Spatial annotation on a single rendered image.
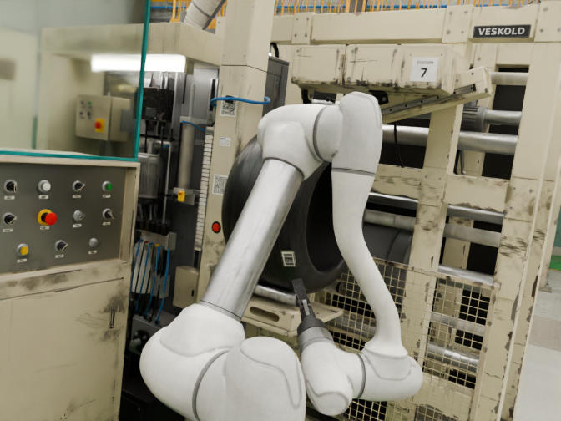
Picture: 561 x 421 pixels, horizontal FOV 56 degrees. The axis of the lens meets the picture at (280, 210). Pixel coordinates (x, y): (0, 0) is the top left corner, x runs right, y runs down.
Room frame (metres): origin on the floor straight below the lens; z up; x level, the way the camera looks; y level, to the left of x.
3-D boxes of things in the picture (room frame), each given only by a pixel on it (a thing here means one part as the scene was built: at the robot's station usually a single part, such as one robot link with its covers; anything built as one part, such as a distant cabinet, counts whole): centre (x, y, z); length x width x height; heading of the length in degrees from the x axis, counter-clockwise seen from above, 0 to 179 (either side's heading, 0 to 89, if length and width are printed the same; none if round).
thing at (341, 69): (2.04, -0.30, 1.71); 0.61 x 0.25 x 0.15; 57
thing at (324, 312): (1.87, -0.03, 0.80); 0.37 x 0.36 x 0.02; 147
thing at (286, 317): (1.75, 0.05, 0.83); 0.36 x 0.09 x 0.06; 57
